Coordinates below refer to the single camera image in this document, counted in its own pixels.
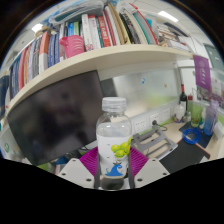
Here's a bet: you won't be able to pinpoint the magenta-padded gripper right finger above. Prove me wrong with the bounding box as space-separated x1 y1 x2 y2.
127 146 171 189

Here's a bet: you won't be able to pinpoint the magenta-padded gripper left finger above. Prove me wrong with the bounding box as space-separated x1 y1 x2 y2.
57 146 101 190

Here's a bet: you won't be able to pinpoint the clear printed water bottle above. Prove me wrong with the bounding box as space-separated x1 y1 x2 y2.
95 96 133 191

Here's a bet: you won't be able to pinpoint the grey metal laptop stand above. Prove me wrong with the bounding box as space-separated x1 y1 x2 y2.
131 125 179 160

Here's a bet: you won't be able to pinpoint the black desk mat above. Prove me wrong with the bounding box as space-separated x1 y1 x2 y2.
159 138 212 174

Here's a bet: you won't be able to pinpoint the black computer monitor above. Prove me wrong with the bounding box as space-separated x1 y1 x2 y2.
6 69 105 167

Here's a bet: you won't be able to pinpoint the white plastic jar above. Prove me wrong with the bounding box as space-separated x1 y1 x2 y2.
174 103 186 123

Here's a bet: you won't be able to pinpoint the green translucent tumbler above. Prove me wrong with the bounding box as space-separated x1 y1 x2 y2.
190 102 204 129

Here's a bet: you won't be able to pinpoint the dark wine bottle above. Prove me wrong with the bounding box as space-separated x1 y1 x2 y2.
179 83 188 113

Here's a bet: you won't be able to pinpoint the shelf unit with books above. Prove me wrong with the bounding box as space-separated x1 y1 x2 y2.
0 0 201 114

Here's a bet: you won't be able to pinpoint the purple hanging banner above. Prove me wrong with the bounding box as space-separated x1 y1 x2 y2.
193 54 212 93

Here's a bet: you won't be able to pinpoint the white wall outlets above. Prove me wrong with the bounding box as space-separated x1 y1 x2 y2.
131 106 174 134

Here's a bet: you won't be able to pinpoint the blue coiled cable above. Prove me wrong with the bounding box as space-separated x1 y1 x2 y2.
182 127 203 145

